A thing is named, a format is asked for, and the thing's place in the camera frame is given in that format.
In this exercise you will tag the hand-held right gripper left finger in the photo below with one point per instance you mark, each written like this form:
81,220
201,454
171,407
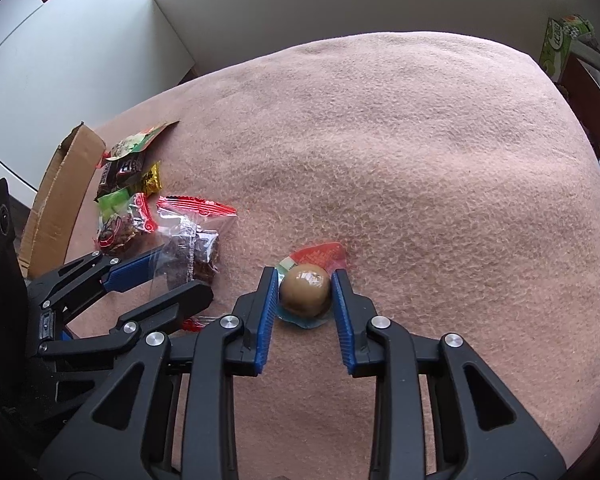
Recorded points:
262,325

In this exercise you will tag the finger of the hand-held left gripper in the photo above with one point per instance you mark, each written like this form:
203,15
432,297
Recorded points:
130,275
180,300

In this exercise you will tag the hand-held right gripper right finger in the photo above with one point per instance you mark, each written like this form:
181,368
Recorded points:
342,325

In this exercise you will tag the braised egg packet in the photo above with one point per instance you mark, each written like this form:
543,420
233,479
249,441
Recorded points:
305,290

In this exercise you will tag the green red dried fruit packet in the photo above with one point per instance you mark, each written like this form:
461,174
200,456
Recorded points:
117,225

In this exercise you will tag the clear snack packet red top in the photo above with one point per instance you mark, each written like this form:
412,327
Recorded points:
195,250

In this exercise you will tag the cardboard box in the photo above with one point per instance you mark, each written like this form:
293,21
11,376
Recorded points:
55,200

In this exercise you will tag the dark brown snack packet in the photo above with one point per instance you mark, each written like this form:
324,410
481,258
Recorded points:
120,170

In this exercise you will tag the red white green snack packet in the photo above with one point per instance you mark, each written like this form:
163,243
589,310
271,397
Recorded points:
135,142

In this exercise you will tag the white cabinet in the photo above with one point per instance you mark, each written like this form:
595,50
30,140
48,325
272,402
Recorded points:
80,50

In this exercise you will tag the dark red cabinet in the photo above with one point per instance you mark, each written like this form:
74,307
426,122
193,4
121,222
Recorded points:
580,90

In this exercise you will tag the green carton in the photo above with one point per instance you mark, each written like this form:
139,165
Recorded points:
555,50

